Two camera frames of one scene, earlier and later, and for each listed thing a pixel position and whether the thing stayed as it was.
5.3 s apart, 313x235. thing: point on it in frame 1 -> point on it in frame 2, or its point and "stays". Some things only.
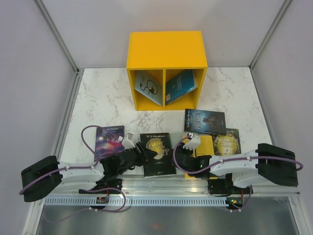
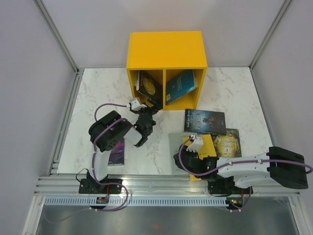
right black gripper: [180, 149] stays
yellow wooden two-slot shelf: [167, 70] stays
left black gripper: [142, 156] -> [154, 108]
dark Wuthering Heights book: [205, 121] stays
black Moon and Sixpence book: [161, 163] -> [151, 86]
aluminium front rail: [138, 185] stays
